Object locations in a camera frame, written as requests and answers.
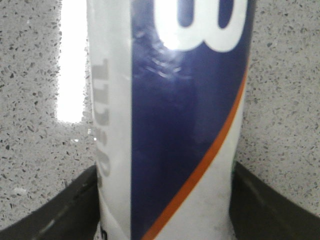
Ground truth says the clear Wilson tennis ball can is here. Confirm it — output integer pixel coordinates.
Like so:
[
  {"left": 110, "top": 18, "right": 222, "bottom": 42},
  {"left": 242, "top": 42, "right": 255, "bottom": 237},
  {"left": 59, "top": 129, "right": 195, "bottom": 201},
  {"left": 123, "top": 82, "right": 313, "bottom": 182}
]
[{"left": 86, "top": 0, "right": 256, "bottom": 240}]

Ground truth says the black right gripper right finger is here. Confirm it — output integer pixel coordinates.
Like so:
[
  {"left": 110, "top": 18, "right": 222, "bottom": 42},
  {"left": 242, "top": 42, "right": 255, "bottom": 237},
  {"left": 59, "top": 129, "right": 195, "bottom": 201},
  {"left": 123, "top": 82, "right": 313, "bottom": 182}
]
[{"left": 229, "top": 162, "right": 320, "bottom": 240}]

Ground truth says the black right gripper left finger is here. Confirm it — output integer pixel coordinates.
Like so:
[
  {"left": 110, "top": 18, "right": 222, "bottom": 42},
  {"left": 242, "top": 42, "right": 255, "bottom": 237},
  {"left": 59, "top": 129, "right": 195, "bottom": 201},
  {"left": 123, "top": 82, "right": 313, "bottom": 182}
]
[{"left": 0, "top": 165, "right": 100, "bottom": 240}]

